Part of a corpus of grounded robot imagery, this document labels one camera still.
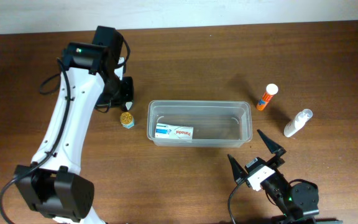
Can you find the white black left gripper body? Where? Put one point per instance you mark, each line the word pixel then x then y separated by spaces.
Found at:
pixel 127 90

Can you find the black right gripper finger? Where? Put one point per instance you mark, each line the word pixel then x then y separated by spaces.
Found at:
pixel 239 174
pixel 272 146

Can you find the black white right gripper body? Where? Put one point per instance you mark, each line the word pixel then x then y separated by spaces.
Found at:
pixel 260 168

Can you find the gold lid balm jar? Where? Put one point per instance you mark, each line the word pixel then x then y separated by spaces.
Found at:
pixel 127 120

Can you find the white Panadol medicine box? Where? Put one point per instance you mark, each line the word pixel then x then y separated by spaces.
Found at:
pixel 168 131

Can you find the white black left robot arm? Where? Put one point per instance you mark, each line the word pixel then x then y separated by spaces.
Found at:
pixel 91 78

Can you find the clear plastic container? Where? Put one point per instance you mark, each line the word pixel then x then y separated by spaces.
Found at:
pixel 215 123

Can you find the dark brown syrup bottle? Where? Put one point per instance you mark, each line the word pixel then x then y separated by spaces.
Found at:
pixel 127 106

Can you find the white spray bottle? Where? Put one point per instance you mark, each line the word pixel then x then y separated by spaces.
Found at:
pixel 297 123

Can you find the orange tube white cap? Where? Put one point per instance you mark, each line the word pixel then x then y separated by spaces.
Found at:
pixel 270 90

